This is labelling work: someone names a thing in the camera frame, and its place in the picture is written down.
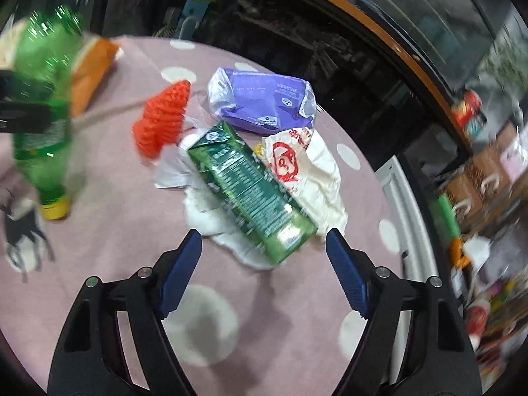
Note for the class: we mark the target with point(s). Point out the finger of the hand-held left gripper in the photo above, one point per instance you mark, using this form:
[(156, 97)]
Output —
[(5, 84), (24, 117)]

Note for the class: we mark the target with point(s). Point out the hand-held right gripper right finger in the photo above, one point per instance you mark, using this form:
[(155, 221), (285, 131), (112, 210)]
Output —
[(346, 276)]

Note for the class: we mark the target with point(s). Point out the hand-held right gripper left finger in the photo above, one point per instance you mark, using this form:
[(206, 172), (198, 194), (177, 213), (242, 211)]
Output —
[(181, 272)]

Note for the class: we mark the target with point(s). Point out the green plastic bottle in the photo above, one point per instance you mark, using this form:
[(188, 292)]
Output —
[(41, 70)]

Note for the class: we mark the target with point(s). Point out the green snack packet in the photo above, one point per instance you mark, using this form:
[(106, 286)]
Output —
[(247, 189)]

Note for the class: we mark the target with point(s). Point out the purple plastic packet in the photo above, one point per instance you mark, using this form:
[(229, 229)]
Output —
[(264, 99)]

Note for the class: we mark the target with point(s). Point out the pink polka-dot blanket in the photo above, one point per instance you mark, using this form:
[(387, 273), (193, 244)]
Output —
[(123, 214)]

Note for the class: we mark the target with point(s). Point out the orange snack packet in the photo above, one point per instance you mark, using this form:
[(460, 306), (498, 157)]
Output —
[(93, 70)]

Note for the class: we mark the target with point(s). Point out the white red-printed plastic bag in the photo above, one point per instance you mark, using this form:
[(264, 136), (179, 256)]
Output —
[(317, 181)]

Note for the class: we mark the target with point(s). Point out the crumpled white tissue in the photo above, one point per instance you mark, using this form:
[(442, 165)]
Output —
[(171, 171)]

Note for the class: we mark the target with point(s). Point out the orange plastic object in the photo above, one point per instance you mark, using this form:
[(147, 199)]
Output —
[(458, 253)]

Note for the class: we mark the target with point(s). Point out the green plastic stick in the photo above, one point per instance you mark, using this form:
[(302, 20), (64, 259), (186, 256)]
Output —
[(448, 216)]

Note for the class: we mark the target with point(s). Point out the orange-red foam mesh sleeve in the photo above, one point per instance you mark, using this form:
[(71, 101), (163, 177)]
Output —
[(161, 119)]

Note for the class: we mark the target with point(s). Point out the red can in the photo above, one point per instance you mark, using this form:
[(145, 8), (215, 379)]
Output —
[(468, 111)]

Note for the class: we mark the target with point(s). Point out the dark wooden-edged display counter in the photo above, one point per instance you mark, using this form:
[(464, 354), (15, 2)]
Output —
[(330, 49)]

